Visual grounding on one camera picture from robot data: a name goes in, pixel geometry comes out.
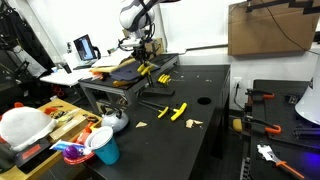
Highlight white fluffy cloth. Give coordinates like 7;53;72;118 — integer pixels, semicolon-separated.
0;107;57;152

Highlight blue plastic cup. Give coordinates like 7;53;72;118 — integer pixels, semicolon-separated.
84;126;120;165

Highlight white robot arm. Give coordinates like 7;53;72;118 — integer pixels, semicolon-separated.
118;0;179;64

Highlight big yellow T-handle on table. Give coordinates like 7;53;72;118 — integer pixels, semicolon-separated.
143;99;188;122

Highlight laptop computer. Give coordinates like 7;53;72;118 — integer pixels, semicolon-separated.
73;34;101;70

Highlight white kettle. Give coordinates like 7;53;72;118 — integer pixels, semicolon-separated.
101;108;129;133

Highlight large cardboard panel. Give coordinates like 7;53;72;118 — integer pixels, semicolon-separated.
228;0;319;56

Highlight wooden tray table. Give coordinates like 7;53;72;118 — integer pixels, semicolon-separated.
0;99;102;180

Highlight aluminium frame side table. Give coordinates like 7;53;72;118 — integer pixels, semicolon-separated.
79;53;179;113

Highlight large yellow T-handle hex key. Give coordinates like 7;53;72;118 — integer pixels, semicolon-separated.
140;65;154;76

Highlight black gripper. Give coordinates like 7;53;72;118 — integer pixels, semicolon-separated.
131;46;148;65

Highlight small yellow T-handle on table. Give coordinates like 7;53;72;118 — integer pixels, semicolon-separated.
139;101;169;119

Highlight purple ball toy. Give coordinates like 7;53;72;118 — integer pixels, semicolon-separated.
63;146;80;159

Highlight open cardboard box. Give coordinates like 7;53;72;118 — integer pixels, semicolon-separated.
120;29;164;60

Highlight orange handled wrench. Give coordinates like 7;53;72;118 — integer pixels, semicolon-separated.
257;144;305;180

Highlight black hex key stand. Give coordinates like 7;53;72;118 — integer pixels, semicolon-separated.
142;74;175;96

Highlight white paper sheets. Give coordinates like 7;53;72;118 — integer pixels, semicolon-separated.
93;48;131;67

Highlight orange handled clamp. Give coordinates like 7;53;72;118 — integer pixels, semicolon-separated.
244;115;282;134

